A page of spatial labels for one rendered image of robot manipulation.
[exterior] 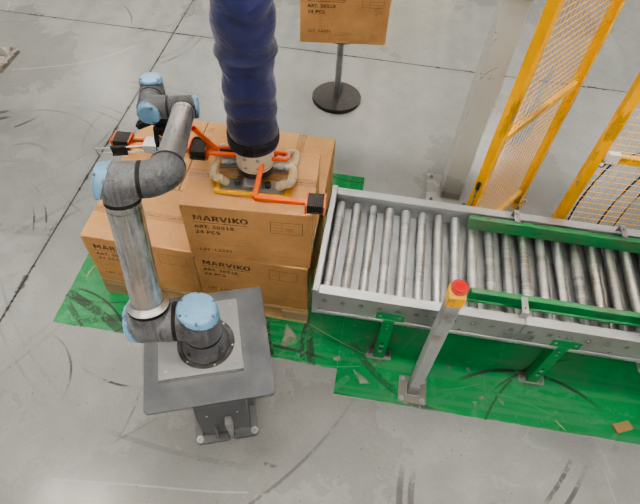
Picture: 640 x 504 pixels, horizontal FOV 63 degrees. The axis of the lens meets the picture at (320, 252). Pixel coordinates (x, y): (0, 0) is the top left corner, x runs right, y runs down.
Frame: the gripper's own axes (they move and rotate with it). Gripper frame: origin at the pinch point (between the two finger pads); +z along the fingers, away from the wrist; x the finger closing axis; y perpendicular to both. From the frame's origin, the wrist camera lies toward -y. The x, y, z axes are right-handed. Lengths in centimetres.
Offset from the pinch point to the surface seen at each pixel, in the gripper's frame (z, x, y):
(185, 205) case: 13.1, -21.7, 14.2
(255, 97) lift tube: -39, -8, 46
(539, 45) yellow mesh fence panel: -47, 35, 155
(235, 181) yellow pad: 7.4, -9.0, 34.4
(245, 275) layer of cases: 66, -20, 37
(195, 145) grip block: -2.4, 0.7, 15.0
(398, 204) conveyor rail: 49, 28, 113
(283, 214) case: 13, -20, 58
